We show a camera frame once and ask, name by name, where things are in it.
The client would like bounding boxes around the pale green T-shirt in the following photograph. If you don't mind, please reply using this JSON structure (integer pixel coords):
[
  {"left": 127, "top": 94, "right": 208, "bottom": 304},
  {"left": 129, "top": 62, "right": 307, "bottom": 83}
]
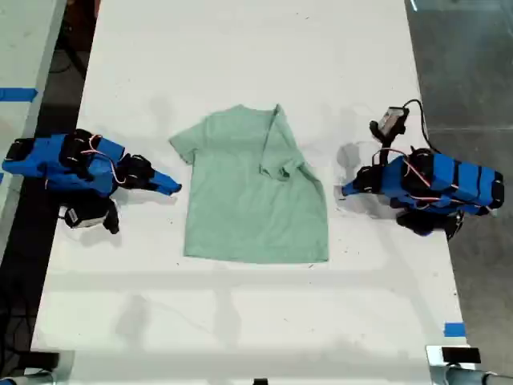
[{"left": 168, "top": 103, "right": 330, "bottom": 265}]

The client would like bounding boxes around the long blue tape strip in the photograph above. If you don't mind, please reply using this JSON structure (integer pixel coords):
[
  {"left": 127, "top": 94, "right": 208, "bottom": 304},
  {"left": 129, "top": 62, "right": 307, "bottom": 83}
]
[{"left": 0, "top": 87, "right": 39, "bottom": 103}]

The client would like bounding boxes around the white side table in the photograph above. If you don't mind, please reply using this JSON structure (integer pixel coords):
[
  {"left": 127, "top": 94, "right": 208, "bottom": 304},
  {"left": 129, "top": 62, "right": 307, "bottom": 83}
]
[{"left": 0, "top": 0, "right": 68, "bottom": 245}]

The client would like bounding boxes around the short blue tape strip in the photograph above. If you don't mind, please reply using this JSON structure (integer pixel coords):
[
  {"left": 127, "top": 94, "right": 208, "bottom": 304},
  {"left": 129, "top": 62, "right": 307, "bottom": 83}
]
[{"left": 443, "top": 321, "right": 467, "bottom": 338}]

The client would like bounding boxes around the black box on white plate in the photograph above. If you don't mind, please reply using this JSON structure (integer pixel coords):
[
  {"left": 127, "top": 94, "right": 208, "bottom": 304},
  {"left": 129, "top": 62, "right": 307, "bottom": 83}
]
[{"left": 425, "top": 344, "right": 483, "bottom": 368}]

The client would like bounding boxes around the black box with grey pipe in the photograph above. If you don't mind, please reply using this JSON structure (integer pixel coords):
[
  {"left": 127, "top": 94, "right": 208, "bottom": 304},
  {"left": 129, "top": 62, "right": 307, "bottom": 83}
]
[{"left": 0, "top": 351, "right": 62, "bottom": 385}]

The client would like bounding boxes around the arm red white wire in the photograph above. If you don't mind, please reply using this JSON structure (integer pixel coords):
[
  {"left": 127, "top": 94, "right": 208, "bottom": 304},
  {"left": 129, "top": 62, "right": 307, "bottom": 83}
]
[
  {"left": 44, "top": 135, "right": 128, "bottom": 190},
  {"left": 376, "top": 148, "right": 462, "bottom": 209}
]

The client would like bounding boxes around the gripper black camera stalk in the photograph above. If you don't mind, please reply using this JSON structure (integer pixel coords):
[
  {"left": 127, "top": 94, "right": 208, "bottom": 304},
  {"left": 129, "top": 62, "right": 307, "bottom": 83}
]
[
  {"left": 101, "top": 196, "right": 122, "bottom": 236},
  {"left": 368, "top": 120, "right": 402, "bottom": 169}
]

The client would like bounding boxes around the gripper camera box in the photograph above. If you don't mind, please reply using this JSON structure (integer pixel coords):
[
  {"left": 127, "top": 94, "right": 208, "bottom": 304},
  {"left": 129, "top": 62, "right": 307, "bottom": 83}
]
[
  {"left": 59, "top": 202, "right": 107, "bottom": 231},
  {"left": 378, "top": 105, "right": 410, "bottom": 136}
]

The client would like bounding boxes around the camera black cable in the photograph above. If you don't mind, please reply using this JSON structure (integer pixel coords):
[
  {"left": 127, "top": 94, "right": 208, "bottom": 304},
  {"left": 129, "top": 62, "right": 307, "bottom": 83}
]
[{"left": 402, "top": 99, "right": 434, "bottom": 152}]

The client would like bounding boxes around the black floor cable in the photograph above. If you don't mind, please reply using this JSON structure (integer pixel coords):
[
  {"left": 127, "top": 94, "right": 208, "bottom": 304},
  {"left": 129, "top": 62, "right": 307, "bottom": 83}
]
[{"left": 50, "top": 23, "right": 97, "bottom": 75}]

